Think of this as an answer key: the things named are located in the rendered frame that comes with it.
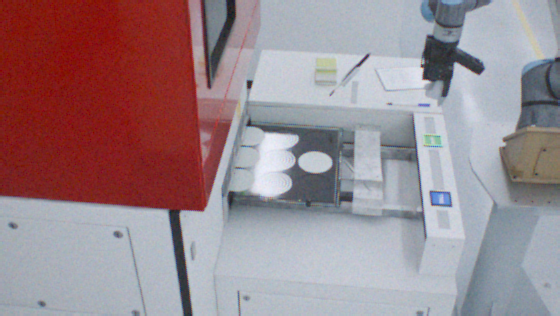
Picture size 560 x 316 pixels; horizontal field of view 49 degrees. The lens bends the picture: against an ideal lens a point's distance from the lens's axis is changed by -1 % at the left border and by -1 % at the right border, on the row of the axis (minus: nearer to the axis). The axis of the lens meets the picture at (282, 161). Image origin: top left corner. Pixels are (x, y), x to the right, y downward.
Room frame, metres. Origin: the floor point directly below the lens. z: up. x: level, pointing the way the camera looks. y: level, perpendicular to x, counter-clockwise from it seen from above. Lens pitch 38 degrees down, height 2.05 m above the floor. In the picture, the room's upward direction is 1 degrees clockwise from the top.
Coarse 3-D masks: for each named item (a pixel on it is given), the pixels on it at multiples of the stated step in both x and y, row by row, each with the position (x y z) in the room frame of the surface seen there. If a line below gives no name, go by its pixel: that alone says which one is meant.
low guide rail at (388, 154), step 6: (342, 150) 1.59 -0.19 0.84; (348, 150) 1.59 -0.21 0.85; (384, 150) 1.58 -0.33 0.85; (390, 150) 1.58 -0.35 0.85; (396, 150) 1.58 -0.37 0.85; (402, 150) 1.58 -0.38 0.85; (348, 156) 1.59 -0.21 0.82; (384, 156) 1.57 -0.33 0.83; (390, 156) 1.57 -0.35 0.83; (396, 156) 1.57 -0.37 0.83; (402, 156) 1.57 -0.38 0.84
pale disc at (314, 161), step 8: (312, 152) 1.50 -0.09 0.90; (320, 152) 1.50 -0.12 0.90; (304, 160) 1.46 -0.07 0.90; (312, 160) 1.46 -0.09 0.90; (320, 160) 1.46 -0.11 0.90; (328, 160) 1.46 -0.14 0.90; (304, 168) 1.42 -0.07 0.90; (312, 168) 1.42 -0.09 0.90; (320, 168) 1.42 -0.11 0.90; (328, 168) 1.43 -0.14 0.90
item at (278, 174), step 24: (264, 144) 1.54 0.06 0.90; (288, 144) 1.54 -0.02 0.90; (312, 144) 1.54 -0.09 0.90; (336, 144) 1.54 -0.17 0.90; (240, 168) 1.42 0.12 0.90; (264, 168) 1.42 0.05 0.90; (288, 168) 1.42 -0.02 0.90; (240, 192) 1.31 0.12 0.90; (264, 192) 1.31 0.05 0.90; (288, 192) 1.32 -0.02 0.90; (312, 192) 1.32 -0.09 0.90
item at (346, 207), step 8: (280, 208) 1.34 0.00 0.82; (288, 208) 1.33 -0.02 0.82; (296, 208) 1.33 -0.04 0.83; (304, 208) 1.33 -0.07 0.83; (312, 208) 1.33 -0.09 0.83; (320, 208) 1.32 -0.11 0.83; (328, 208) 1.32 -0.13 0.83; (336, 208) 1.32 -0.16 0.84; (344, 208) 1.32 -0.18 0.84; (384, 208) 1.31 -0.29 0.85; (392, 208) 1.31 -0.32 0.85; (400, 208) 1.31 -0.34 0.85; (408, 208) 1.31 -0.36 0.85; (392, 216) 1.30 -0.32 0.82; (400, 216) 1.30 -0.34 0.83; (408, 216) 1.30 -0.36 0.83
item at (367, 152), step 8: (360, 144) 1.57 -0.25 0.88; (368, 144) 1.57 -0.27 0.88; (376, 144) 1.57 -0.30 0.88; (360, 152) 1.53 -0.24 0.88; (368, 152) 1.53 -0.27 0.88; (376, 152) 1.53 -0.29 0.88; (360, 160) 1.49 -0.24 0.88; (368, 160) 1.49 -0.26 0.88; (376, 160) 1.49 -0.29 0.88; (360, 168) 1.45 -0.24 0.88; (368, 168) 1.45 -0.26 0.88; (376, 168) 1.45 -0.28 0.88; (352, 208) 1.30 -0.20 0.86; (360, 208) 1.28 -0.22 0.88; (368, 208) 1.28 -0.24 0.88; (376, 208) 1.27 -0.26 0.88
